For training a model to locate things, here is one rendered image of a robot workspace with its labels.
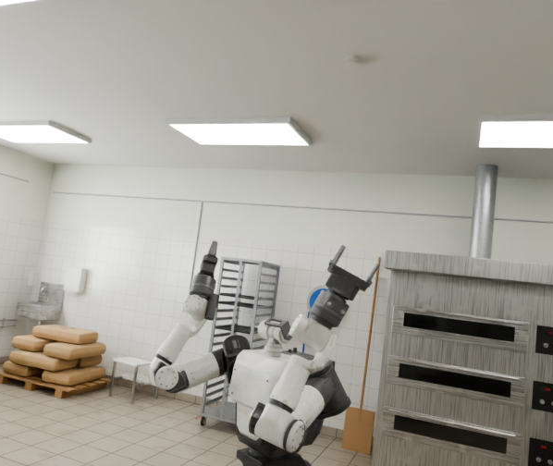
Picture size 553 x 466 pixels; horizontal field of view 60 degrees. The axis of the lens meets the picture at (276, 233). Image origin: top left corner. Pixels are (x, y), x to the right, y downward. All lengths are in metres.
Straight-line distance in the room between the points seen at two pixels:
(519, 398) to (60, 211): 6.39
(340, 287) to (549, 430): 3.42
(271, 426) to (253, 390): 0.34
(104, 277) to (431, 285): 4.55
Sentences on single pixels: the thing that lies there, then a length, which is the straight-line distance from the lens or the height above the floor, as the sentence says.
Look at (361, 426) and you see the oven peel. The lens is 5.43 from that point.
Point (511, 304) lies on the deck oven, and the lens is 4.46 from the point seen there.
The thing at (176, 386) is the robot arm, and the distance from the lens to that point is 1.74.
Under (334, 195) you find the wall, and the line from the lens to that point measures 5.76.
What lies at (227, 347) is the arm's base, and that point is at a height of 1.36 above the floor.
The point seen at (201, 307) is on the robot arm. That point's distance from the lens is 1.75.
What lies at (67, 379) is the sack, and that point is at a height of 0.20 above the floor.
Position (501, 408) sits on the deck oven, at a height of 0.83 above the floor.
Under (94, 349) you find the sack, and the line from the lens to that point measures 6.56.
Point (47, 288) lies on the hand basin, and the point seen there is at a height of 1.13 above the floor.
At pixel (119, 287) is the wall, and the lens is 7.01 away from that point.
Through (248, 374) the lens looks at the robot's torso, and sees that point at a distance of 1.63.
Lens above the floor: 1.61
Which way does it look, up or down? 6 degrees up
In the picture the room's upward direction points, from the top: 7 degrees clockwise
